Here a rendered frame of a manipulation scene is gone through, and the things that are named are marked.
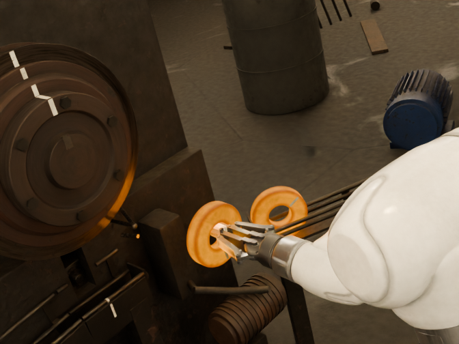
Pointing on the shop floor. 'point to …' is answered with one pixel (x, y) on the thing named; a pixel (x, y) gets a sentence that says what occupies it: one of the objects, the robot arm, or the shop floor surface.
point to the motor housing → (248, 312)
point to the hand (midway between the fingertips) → (214, 228)
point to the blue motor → (418, 110)
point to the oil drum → (277, 54)
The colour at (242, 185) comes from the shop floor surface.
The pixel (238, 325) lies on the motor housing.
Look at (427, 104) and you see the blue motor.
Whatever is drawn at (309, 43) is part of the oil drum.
